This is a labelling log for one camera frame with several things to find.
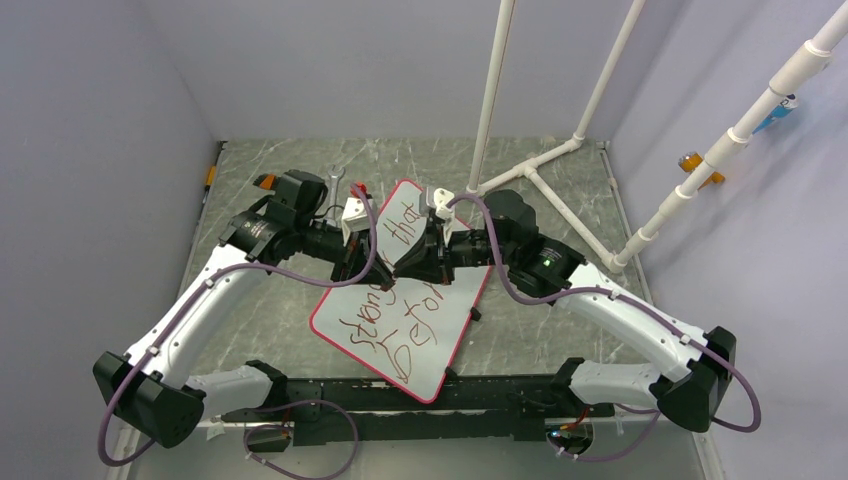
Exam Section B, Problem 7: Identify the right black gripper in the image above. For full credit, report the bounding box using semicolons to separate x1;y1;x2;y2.
393;220;514;287

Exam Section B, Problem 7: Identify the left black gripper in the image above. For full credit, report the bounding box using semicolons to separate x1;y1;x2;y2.
296;216;394;287

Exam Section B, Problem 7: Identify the red framed whiteboard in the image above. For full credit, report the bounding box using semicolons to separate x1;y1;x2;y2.
308;178;494;405

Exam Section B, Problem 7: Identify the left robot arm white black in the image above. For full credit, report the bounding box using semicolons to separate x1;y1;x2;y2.
93;170;394;448

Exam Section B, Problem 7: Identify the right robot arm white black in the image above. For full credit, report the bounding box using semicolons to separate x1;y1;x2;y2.
394;189;737;433

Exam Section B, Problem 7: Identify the silver open-end wrench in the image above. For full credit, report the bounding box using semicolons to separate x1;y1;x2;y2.
324;164;345;226

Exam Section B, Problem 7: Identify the orange black small object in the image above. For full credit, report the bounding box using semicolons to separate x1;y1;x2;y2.
253;173;279;191

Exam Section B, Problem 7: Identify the white PVC pipe right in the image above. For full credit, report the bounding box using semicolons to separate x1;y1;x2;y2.
605;3;847;273

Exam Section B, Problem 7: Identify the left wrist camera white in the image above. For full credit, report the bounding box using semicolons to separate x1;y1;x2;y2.
339;182;375;237

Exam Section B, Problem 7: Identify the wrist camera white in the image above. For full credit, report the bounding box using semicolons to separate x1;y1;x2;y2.
419;186;458;245
339;182;375;237

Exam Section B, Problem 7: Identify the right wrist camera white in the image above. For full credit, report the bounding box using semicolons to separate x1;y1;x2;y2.
419;186;458;245

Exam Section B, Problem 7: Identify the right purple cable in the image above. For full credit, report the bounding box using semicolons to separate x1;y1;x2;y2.
447;193;763;434

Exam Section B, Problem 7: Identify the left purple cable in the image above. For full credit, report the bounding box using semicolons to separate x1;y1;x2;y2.
97;185;379;468

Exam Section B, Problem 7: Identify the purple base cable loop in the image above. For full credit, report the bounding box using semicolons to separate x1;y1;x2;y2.
242;398;362;480

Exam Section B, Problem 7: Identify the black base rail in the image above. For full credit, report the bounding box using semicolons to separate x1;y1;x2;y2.
221;373;625;446

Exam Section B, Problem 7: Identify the white PVC pipe frame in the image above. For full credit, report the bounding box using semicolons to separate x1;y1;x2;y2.
464;1;651;272

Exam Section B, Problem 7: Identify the orange clamp on wall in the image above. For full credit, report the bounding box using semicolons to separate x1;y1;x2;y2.
678;152;726;190

